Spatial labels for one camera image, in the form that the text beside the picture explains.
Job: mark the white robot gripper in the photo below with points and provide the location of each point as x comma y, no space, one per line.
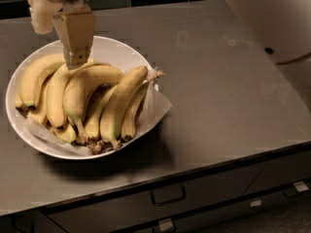
74,24

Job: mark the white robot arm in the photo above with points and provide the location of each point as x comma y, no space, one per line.
281,27

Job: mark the large white bowl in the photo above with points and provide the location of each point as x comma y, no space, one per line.
104,49

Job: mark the hidden middle yellow banana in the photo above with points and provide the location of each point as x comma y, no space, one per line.
94,111

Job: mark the long right yellow banana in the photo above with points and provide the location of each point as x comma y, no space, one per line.
112,116

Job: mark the white paper liner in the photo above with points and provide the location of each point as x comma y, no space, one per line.
97,146

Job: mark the dark upper drawer front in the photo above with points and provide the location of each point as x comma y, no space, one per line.
208,186

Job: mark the white drawer label lower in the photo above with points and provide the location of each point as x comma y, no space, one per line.
166,225

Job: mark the white drawer label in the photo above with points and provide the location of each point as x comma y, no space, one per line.
256,203
301,186
166,225

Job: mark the white drawer label middle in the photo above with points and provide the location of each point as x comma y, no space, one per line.
256,203

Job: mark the right dark drawer front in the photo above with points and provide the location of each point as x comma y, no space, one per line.
282,170

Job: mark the white drawer label right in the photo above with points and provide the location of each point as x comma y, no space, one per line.
301,186

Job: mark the black upper drawer handle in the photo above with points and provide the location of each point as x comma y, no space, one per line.
168,194

